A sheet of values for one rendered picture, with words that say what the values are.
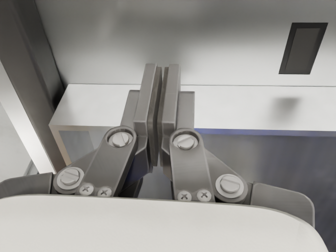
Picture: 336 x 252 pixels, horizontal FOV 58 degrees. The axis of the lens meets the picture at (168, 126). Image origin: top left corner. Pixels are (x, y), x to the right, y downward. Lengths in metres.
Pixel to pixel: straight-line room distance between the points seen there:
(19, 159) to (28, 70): 1.75
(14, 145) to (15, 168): 0.22
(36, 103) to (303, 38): 0.14
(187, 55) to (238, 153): 0.09
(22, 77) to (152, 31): 0.07
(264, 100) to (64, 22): 0.11
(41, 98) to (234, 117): 0.10
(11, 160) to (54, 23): 1.80
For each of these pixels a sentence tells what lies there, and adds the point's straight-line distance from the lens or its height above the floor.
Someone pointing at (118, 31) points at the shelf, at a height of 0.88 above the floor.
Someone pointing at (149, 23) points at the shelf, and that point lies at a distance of 0.16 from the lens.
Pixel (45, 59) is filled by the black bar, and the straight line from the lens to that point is 0.17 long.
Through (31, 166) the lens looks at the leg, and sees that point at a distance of 0.72.
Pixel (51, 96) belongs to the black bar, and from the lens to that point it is 0.18.
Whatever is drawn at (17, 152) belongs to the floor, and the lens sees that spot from 1.87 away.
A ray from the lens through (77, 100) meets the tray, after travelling 0.18.
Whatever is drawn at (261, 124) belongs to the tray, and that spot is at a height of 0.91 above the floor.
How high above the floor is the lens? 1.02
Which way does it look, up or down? 45 degrees down
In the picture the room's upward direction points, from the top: 174 degrees counter-clockwise
